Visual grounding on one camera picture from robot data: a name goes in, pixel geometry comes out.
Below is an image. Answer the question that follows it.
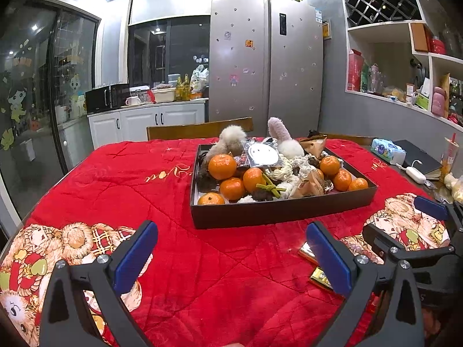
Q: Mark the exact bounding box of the clear packet white disc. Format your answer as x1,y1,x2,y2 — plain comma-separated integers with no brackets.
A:
240,139,281,169

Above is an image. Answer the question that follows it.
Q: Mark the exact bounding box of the diamond wine rack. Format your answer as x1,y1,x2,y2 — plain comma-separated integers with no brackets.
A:
346,0,422,27

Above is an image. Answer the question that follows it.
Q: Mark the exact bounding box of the dark kitchen window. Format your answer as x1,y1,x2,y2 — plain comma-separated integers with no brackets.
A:
127,15,211,91

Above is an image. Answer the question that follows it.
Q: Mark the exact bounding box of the triangular kraft snack packet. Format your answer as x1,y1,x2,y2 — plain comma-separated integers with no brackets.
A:
307,168,326,187
289,180,322,199
300,135,328,158

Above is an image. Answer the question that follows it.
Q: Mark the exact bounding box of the pile of tangerines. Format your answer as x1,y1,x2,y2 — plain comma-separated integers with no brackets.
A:
198,154,369,206

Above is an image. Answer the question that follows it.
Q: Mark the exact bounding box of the glass sliding door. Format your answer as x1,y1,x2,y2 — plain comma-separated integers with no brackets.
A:
0,2,102,189

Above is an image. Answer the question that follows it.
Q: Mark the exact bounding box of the black microwave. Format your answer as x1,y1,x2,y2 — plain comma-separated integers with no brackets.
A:
86,84,130,114

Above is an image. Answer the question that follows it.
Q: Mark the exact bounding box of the white wall shelf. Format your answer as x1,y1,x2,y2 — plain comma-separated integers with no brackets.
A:
340,0,463,131

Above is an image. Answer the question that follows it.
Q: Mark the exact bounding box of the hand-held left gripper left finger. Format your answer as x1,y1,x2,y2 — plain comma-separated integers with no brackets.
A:
38,220,159,347

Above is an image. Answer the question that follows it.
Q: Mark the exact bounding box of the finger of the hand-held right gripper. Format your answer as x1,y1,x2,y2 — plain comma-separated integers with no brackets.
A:
363,223,455,270
414,196,463,232

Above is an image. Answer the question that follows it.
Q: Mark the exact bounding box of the blue tissue pack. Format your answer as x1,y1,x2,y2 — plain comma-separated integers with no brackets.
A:
371,138,406,164

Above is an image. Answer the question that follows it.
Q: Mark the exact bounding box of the white plastic bag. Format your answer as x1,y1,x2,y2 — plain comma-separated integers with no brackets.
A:
190,64,210,95

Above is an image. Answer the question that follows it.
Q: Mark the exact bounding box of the bubble tea cup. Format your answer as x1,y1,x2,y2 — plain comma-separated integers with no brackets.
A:
439,132,460,183

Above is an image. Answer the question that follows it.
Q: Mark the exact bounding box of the white fluffy pom-pom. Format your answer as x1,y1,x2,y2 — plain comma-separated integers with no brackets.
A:
277,139,304,160

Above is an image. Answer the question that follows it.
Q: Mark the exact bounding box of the red gift box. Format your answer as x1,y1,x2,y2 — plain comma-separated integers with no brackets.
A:
348,49,364,92

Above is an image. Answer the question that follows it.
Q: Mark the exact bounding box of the green velvet bow hair tie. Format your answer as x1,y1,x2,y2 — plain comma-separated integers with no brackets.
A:
257,173,286,199

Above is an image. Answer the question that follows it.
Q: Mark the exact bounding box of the brown box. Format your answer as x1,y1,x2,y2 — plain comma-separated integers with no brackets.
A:
410,23,429,52

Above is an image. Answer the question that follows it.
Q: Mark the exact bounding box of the beige fluffy pom-pom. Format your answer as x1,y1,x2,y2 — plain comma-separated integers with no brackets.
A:
207,126,248,156

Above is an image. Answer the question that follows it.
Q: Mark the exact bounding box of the white kitchen cabinet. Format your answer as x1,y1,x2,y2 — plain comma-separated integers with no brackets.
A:
88,101,207,149

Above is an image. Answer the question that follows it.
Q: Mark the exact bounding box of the black notebook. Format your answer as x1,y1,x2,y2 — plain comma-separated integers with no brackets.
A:
392,139,444,179

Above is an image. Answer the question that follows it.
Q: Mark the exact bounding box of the cream lumpy object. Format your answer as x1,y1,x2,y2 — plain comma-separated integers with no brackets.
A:
443,173,463,203

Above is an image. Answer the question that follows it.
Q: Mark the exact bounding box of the dark brown fluffy pom-pom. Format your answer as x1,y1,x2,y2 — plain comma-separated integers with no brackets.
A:
196,159,218,192

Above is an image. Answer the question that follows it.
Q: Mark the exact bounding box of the black shallow box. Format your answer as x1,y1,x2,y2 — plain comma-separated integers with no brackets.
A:
190,144,379,230

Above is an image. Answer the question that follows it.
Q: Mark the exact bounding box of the pink bag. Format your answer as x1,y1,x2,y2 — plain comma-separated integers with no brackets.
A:
430,87,449,116

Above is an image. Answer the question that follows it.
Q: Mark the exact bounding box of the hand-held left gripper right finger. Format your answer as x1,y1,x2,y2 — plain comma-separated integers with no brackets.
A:
307,220,425,347

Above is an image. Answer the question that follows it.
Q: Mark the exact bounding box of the large white fluffy scrunchie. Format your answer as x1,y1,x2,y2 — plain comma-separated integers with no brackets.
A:
278,181,301,198

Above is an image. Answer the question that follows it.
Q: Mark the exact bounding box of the red printed blanket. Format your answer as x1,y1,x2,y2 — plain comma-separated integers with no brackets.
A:
0,138,463,347

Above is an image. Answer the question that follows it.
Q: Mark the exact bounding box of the wooden chair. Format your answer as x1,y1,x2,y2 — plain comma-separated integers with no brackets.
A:
318,134,377,147
146,117,254,141

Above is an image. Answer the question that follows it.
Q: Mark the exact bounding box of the silver double-door fridge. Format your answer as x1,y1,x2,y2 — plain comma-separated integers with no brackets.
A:
209,0,324,141

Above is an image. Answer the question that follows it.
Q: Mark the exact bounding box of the brown fluffy scrunchie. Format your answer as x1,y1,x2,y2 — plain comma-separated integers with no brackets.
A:
251,188,277,203

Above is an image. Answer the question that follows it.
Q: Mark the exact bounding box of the glass pitcher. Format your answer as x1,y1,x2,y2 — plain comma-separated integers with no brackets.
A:
367,64,386,95

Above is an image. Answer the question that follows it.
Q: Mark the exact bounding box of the white charger with cable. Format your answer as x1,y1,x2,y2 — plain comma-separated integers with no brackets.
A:
396,159,427,184

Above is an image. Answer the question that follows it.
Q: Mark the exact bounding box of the white braided rope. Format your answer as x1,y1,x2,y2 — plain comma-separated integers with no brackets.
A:
269,155,301,183

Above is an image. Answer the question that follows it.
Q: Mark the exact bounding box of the white plastic basin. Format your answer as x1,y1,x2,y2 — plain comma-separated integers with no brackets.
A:
152,88,176,102

